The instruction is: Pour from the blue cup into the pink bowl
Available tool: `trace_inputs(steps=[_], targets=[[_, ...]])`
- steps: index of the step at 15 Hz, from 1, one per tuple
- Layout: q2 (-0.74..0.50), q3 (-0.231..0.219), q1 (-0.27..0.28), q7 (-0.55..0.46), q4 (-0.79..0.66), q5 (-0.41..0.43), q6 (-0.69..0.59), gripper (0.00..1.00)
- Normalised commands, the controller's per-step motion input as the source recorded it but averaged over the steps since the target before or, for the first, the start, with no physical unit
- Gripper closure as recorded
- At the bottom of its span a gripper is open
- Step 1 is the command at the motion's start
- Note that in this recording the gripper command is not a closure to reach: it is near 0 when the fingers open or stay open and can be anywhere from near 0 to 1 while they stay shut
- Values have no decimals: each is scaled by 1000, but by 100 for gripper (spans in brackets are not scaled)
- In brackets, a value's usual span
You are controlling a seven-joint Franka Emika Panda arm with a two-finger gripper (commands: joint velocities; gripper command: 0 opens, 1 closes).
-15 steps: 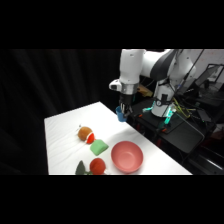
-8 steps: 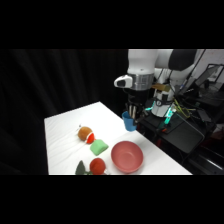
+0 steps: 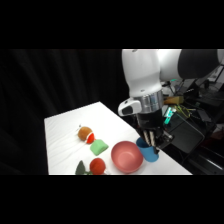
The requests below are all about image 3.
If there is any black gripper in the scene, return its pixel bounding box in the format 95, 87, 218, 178
134, 111, 175, 155

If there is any blue plastic cup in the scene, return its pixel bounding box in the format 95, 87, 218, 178
135, 136, 160, 164

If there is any pink plastic bowl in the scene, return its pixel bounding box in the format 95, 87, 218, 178
110, 140, 145, 175

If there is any green status light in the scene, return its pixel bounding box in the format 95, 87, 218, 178
162, 105, 178, 126

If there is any black robot stand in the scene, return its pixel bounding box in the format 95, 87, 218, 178
159, 111, 207, 158

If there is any green folded cloth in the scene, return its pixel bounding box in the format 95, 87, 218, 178
89, 139, 110, 157

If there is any red plush fruit with leaf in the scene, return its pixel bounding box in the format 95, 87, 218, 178
74, 157, 111, 176

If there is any orange and red plush fruit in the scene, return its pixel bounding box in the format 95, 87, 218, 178
77, 125, 97, 145

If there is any dark laptop computer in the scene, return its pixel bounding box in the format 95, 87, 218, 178
186, 64, 224, 104

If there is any black curtain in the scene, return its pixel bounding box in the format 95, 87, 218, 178
0, 49, 138, 176

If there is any white grey wrist camera box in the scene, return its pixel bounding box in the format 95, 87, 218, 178
117, 98, 143, 118

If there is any yellow cable bundle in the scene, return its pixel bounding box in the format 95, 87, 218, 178
173, 104, 193, 120

